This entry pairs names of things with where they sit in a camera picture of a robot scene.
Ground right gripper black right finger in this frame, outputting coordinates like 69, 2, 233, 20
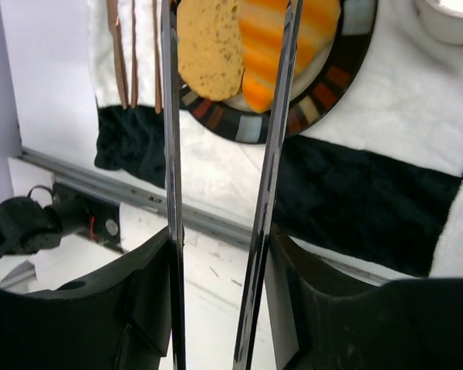
265, 226, 463, 369

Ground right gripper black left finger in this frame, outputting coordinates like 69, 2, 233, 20
0, 229, 171, 369

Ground steel tongs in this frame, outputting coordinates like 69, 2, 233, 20
161, 1, 302, 369

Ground brown bread slice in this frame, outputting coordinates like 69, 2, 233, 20
177, 0, 244, 101

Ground orange striped croissant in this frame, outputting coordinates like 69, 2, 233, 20
238, 0, 341, 113

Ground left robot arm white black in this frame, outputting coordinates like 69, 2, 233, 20
0, 185, 95, 258

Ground black white checkered cloth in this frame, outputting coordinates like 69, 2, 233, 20
87, 1, 463, 277

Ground dark rimmed ceramic plate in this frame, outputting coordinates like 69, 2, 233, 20
180, 1, 379, 144

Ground copper spoon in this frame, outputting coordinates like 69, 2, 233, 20
130, 0, 138, 109

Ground copper knife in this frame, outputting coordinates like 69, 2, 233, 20
106, 0, 129, 109

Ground copper fork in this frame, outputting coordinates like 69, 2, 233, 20
152, 0, 162, 114

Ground steel cup with white sleeve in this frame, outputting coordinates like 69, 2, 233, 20
414, 0, 463, 45

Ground aluminium rail frame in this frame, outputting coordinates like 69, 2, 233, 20
22, 149, 389, 284

